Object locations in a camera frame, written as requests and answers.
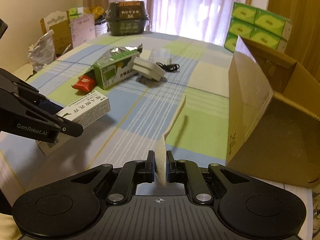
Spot dark green lidded container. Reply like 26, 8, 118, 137
106, 1, 150, 36

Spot pink paper card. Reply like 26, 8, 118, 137
70, 14, 95, 48

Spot green white carton box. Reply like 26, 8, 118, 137
92, 50, 140, 89

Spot clear plastic packaging tray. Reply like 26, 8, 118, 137
149, 48, 170, 64

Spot beige speckled spoon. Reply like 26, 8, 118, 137
155, 94, 186, 188

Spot white medicine box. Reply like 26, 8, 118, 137
36, 90, 111, 156

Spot white square night light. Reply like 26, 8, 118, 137
132, 57, 165, 81

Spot red snack packet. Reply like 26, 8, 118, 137
72, 75, 97, 93

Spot crumpled clear plastic bag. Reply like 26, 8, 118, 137
28, 30, 55, 73

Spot brown die-cut cardboard box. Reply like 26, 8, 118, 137
40, 11, 72, 57

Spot silver foil bag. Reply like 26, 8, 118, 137
94, 44, 143, 66

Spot black audio cable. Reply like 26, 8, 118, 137
155, 62, 181, 73

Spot checked tablecloth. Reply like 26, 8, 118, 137
1, 33, 232, 203

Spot pink curtain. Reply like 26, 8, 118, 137
83, 0, 240, 46

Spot green tissue pack stack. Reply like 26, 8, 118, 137
224, 2, 292, 53

